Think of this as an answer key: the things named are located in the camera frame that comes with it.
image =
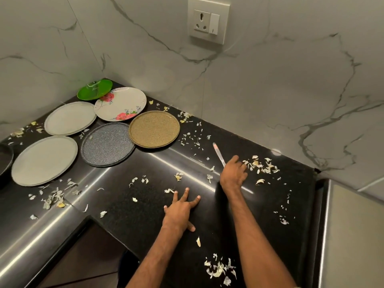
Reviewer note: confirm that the green plate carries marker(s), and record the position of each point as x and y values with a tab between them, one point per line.
95	90

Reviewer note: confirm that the person's left hand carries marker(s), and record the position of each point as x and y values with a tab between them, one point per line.
179	213

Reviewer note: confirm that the person's right forearm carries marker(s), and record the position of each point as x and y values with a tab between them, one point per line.
255	236

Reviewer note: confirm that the white floral plate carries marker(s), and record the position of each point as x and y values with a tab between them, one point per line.
121	104

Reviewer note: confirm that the person's left forearm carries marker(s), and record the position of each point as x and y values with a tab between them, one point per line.
156	260

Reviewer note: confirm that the dark grey speckled plate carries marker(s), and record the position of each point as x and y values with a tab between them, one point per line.
107	144

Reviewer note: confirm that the tan speckled plate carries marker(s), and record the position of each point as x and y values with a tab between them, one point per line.
154	128

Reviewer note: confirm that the garlic clove piece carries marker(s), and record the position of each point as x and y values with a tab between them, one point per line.
198	242

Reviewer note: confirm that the white wall socket with switch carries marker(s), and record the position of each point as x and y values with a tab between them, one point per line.
208	19

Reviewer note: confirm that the person's left thumb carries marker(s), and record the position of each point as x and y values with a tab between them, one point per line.
191	227

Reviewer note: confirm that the white knife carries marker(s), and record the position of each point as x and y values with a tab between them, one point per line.
219	154

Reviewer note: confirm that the pile of garlic peels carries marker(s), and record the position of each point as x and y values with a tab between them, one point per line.
178	176
18	132
192	137
283	220
264	168
219	269
54	199

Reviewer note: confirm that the large light grey plate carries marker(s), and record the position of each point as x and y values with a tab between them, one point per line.
44	161

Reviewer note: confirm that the grey appliance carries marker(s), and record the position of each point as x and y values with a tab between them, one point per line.
354	236

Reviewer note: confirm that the black plate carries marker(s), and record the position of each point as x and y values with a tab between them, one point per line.
4	158

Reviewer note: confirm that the person's left middle finger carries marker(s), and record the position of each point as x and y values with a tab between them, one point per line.
186	195

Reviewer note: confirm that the person's right thumb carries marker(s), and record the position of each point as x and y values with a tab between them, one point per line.
233	159

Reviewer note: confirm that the person's right hand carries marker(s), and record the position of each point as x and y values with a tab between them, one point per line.
232	176

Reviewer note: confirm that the small light grey plate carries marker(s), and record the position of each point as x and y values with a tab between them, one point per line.
70	118

